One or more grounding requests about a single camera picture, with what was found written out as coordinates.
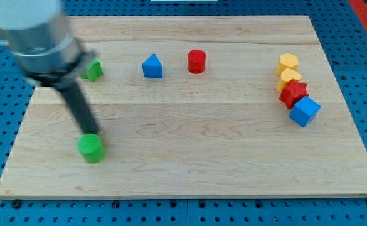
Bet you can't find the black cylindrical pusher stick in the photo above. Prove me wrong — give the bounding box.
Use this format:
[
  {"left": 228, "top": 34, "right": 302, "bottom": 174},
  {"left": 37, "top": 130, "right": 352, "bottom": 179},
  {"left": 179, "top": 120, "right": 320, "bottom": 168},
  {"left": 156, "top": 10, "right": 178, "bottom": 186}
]
[{"left": 59, "top": 82, "right": 99, "bottom": 134}]

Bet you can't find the green cylinder block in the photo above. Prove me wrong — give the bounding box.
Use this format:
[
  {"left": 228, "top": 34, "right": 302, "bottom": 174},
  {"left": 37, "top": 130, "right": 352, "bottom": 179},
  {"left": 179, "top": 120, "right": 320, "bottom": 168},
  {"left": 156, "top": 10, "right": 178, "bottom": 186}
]
[{"left": 77, "top": 133, "right": 105, "bottom": 163}]

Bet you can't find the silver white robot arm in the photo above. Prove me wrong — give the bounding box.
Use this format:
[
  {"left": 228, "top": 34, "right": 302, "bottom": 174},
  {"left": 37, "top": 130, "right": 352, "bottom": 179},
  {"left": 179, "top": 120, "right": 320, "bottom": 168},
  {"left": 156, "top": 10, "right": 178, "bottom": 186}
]
[{"left": 0, "top": 0, "right": 98, "bottom": 134}]

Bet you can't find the blue cube block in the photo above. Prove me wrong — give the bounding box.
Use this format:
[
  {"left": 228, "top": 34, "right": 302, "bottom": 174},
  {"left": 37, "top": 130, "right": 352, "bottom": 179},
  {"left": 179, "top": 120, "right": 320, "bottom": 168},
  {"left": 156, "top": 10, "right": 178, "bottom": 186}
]
[{"left": 289, "top": 96, "right": 321, "bottom": 127}]

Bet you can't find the green star block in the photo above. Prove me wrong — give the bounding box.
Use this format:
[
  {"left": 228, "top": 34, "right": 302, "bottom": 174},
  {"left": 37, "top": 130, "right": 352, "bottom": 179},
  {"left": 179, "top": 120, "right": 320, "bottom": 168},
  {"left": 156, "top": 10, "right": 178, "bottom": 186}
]
[{"left": 80, "top": 59, "right": 104, "bottom": 82}]

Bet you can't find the blue triangle block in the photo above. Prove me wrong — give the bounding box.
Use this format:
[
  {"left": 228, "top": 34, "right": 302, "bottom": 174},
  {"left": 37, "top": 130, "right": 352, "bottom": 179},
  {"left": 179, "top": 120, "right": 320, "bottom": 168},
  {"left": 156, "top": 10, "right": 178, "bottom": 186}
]
[{"left": 142, "top": 54, "right": 163, "bottom": 78}]

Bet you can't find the light wooden board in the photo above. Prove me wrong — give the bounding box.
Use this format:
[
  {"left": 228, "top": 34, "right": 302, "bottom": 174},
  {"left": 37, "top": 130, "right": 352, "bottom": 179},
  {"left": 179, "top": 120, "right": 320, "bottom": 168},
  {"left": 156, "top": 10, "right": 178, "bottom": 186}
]
[{"left": 0, "top": 16, "right": 367, "bottom": 200}]

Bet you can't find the red cylinder block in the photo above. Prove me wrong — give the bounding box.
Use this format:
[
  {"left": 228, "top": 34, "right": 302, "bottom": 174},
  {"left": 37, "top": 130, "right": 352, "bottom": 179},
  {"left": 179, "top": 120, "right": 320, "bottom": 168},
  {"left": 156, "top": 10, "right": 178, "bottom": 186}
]
[{"left": 188, "top": 49, "right": 206, "bottom": 74}]

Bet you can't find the yellow heart block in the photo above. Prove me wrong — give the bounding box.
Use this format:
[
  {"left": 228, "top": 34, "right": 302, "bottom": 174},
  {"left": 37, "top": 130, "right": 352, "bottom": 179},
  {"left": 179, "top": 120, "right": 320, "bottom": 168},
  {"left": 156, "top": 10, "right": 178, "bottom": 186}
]
[{"left": 276, "top": 68, "right": 302, "bottom": 92}]

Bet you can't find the yellow hexagon block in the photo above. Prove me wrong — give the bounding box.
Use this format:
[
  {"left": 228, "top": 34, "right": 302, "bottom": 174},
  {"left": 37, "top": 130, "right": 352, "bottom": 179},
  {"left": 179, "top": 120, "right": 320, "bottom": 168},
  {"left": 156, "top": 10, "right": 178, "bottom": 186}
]
[{"left": 275, "top": 53, "right": 299, "bottom": 76}]

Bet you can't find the red star block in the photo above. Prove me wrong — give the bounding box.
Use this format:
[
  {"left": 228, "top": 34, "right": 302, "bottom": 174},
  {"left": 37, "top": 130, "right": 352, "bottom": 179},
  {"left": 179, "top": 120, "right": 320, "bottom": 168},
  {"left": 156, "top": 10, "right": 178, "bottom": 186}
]
[{"left": 279, "top": 80, "right": 309, "bottom": 109}]

